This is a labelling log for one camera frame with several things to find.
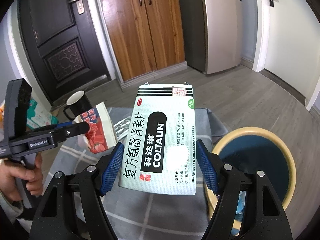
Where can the person's left hand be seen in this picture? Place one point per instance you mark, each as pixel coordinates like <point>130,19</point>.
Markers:
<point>10,171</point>

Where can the white interior door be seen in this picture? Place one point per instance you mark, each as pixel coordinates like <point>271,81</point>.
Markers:
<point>293,45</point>

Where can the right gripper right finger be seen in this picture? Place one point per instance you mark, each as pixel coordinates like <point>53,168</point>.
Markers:
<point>264,216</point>

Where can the dark front door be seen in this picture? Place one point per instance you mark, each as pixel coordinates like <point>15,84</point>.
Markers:
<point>61,45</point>

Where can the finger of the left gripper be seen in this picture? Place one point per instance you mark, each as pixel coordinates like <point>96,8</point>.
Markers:
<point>66,125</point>
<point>61,135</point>

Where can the grey plaid cloth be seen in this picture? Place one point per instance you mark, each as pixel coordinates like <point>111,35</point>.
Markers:
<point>141,215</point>

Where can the yellow blue trash bin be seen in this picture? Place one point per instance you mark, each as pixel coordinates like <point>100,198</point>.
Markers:
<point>253,149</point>

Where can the green diaper pack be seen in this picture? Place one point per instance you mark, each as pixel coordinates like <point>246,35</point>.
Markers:
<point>38,116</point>

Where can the black mug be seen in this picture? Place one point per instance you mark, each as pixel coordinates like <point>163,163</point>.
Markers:
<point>78,103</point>

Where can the silver pill blister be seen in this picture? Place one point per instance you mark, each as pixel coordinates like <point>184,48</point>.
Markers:
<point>121,128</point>

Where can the red white snack bag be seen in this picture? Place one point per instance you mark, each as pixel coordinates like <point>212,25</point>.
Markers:
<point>101,135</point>

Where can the silver refrigerator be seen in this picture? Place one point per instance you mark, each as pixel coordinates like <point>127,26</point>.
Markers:
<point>212,32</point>

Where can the wooden cabinet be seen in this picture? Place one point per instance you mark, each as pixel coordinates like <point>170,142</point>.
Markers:
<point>146,35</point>

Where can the white green medicine box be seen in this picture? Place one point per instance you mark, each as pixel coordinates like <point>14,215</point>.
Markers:
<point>160,154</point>

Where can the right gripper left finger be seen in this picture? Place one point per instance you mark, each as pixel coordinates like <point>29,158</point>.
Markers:
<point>55,217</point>

